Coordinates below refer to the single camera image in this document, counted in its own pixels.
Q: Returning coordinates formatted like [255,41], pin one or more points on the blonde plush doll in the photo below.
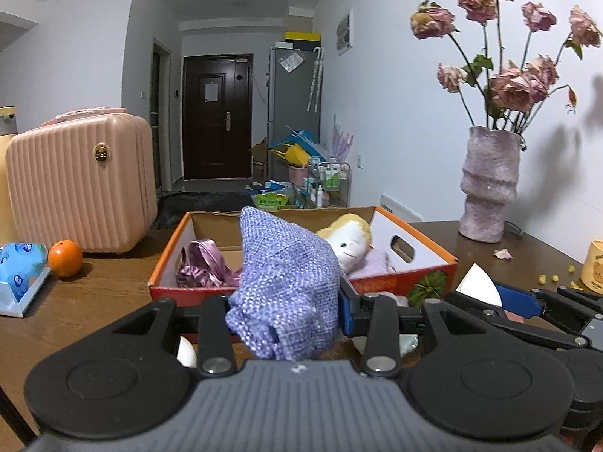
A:
[346,245]

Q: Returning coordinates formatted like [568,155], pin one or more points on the white wall panel box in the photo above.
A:
[345,33]

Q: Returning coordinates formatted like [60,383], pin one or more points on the dark brown door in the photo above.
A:
[216,122]

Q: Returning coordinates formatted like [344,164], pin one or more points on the blue tissue pack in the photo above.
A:
[21,278]

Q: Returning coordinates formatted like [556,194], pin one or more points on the yellow and grey container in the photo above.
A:
[3,188]

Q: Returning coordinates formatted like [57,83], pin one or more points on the scattered yellow petals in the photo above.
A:
[544,278]

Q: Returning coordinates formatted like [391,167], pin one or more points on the green printed bag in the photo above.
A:
[271,202]

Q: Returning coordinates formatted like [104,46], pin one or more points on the purple hanger rack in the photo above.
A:
[341,143]

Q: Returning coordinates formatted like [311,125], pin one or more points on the orange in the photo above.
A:
[65,258]

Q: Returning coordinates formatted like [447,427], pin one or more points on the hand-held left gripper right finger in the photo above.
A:
[348,310]

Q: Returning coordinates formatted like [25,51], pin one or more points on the yellow and black box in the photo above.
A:
[301,36]

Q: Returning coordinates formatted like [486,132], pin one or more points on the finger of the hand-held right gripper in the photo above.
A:
[518,327]
[518,299]

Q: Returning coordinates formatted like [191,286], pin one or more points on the white folded umbrella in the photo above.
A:
[314,84]

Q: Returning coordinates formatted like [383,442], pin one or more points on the pink textured vase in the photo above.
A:
[490,188]

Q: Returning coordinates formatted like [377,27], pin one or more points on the dried rose bouquet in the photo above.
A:
[511,87]

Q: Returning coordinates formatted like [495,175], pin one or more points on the open brown cardboard box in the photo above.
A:
[259,153]

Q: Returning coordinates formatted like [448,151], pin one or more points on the white paper notice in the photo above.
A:
[211,92]

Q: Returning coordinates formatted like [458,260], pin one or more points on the purple knit pouch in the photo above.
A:
[282,282]

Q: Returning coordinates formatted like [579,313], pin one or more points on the clear plastic bag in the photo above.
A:
[292,62]

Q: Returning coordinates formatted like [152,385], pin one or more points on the metal rolling cart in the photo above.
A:
[329,183]

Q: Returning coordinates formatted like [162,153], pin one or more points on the white board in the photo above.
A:
[400,209]

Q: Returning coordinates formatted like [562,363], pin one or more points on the blue plastic rack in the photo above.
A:
[306,139]

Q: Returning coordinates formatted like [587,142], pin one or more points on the pink ribbed suitcase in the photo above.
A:
[80,188]

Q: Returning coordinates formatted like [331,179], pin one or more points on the purple satin cloth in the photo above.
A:
[202,263]

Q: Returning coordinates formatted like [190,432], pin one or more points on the orange-edged cardboard box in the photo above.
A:
[433,252]

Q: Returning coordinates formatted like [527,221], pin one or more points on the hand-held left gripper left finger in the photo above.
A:
[214,320]

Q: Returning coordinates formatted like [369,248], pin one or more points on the white sponge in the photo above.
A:
[476,285]

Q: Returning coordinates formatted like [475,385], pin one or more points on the grey refrigerator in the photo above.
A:
[292,103]

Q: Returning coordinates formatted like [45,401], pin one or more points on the pink bucket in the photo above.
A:
[297,176]

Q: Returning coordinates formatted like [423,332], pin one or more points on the pink rose petal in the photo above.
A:
[503,253]

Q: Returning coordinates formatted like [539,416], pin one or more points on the yellow mug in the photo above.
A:
[592,268]

